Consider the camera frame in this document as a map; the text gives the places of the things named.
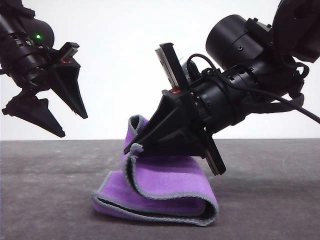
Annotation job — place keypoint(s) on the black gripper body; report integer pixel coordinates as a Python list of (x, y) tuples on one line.
[(220, 100), (22, 65)]

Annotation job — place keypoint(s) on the purple towel with grey hem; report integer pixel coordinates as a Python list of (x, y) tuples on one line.
[(162, 180)]

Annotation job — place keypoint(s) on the grey table cloth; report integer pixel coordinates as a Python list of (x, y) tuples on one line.
[(50, 200)]

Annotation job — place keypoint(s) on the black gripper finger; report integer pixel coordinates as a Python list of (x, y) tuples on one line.
[(71, 87), (37, 112), (165, 115), (180, 142)]

